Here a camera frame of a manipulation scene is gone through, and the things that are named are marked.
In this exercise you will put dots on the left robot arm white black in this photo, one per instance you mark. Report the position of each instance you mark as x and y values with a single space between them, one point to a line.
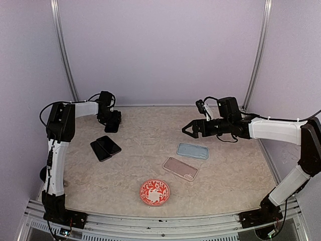
60 130

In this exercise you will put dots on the clear pink phone case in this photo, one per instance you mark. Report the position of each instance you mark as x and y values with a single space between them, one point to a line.
180 169

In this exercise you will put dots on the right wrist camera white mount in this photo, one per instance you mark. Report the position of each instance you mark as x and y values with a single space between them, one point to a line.
204 109

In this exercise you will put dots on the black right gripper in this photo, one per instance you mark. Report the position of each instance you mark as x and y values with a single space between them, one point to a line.
197 123

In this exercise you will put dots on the aluminium frame post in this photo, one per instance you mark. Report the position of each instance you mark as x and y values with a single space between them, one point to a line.
62 47
259 54

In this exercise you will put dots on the front aluminium rail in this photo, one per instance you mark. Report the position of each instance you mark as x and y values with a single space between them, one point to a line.
226 226

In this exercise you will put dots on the right aluminium frame post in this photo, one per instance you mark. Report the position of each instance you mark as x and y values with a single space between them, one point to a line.
259 54

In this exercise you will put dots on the light blue phone case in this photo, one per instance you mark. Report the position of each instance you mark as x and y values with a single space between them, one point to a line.
193 151

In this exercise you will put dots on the black phone case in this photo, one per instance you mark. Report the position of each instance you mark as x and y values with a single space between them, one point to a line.
111 128

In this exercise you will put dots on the left aluminium frame post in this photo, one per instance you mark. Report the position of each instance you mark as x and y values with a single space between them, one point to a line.
62 47

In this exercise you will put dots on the dark green cup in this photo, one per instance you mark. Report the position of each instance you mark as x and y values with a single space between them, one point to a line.
43 174

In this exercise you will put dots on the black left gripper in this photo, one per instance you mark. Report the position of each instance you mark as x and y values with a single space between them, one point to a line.
117 117

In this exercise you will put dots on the red white patterned bowl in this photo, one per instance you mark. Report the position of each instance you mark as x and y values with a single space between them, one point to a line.
154 192

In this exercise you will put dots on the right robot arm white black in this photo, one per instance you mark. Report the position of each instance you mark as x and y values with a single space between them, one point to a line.
282 139

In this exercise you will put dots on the black phone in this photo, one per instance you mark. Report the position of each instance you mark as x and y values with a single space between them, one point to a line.
100 153
109 145

